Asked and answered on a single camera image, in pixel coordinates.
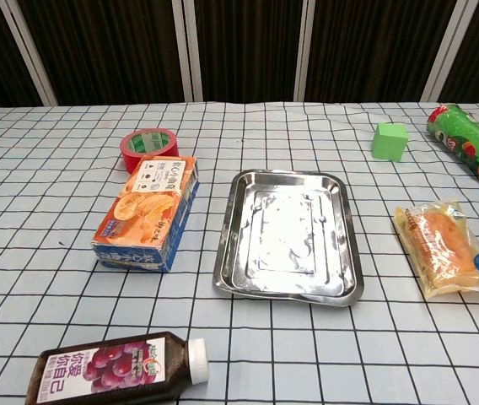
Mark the bread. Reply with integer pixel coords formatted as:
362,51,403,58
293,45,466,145
393,199,479,301

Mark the rectangular stainless steel tray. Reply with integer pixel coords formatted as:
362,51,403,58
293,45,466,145
212,169,365,311

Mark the orange and blue cookie box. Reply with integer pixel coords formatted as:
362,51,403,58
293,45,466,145
91,154,201,274

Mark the red tape roll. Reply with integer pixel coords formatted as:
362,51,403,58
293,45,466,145
119,128,180,175

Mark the green foam cube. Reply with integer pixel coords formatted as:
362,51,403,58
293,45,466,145
371,121,410,163

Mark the blue checkered tablecloth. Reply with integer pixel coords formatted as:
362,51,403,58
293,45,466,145
0,100,479,405

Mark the grape juice bottle white cap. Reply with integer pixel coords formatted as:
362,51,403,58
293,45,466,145
24,331,210,405

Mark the green chips can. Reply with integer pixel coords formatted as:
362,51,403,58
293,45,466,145
427,103,479,193

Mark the white partition frame post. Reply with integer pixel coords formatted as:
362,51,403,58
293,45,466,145
0,0,58,107
418,0,469,103
294,0,321,102
170,0,204,103

